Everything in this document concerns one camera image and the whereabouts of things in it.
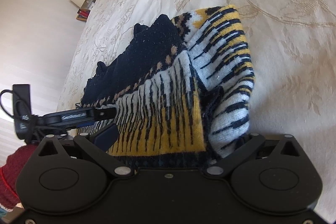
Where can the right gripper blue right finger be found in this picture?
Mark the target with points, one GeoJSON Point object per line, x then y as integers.
{"type": "Point", "coordinates": [236, 158]}

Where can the red book on nightstand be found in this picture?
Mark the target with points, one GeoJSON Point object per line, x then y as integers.
{"type": "Point", "coordinates": [82, 14]}

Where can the cream floral embroidered bedspread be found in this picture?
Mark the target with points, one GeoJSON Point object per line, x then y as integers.
{"type": "Point", "coordinates": [292, 48]}

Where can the navy yellow white patterned sweater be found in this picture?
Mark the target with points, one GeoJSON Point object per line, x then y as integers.
{"type": "Point", "coordinates": [181, 89]}

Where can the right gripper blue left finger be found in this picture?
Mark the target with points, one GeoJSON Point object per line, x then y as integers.
{"type": "Point", "coordinates": [95, 147]}

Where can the cream bedside table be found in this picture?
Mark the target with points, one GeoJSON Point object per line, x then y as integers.
{"type": "Point", "coordinates": [85, 7]}

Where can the left hand in red glove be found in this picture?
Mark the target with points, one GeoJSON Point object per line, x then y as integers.
{"type": "Point", "coordinates": [9, 174]}

